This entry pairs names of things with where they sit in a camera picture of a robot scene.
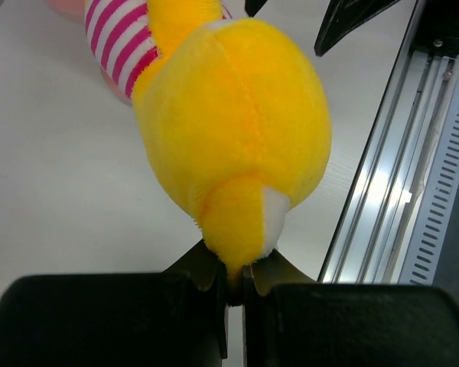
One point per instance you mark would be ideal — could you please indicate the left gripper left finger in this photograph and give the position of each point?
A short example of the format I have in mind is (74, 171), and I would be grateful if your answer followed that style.
(176, 317)

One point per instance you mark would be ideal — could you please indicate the white slotted cable duct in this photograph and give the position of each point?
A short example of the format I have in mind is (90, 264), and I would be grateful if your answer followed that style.
(431, 225)

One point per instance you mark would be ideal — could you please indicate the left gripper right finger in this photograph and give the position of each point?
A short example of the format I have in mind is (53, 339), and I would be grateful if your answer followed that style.
(291, 320)

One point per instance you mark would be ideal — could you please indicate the aluminium mounting rail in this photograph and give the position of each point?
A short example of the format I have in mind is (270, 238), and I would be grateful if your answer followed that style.
(375, 230)

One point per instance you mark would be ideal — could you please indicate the yellow plush corner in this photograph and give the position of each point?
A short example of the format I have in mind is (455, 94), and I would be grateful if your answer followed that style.
(232, 114)

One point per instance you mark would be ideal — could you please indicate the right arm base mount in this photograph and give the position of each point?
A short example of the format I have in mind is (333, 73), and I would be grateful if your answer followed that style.
(438, 29)

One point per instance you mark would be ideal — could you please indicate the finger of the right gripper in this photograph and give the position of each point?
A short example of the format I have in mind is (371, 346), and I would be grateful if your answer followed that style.
(252, 7)
(343, 17)

